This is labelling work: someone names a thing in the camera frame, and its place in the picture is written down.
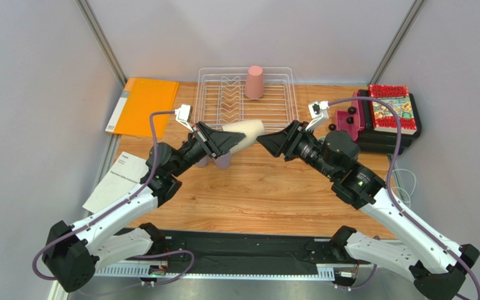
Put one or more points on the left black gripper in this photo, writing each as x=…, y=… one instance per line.
x=220, y=141

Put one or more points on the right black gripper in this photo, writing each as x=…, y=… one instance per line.
x=289, y=140

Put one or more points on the purple cup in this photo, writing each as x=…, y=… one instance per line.
x=203, y=162
x=223, y=161

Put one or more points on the beige cup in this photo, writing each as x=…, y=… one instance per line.
x=252, y=129

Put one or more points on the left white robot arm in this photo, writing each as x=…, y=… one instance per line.
x=73, y=253

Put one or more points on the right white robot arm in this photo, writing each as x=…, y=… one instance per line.
x=436, y=265

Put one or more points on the pink cup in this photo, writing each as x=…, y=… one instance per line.
x=254, y=85

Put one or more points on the magenta plastic holder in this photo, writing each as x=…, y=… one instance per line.
x=350, y=120

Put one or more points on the black tray stack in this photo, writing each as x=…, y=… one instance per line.
x=384, y=142

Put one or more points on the orange folder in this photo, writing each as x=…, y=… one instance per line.
x=139, y=99

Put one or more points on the white instruction sheet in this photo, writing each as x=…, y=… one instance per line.
x=125, y=173

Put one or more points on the red book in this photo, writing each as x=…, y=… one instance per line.
x=397, y=99

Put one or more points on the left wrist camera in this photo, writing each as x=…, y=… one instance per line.
x=183, y=116

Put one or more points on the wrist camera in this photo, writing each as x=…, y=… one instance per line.
x=319, y=114
x=183, y=116

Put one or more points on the white wire dish rack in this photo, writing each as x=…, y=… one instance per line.
x=221, y=97

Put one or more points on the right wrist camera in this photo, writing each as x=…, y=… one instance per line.
x=319, y=114

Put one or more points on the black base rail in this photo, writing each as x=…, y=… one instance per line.
x=226, y=253

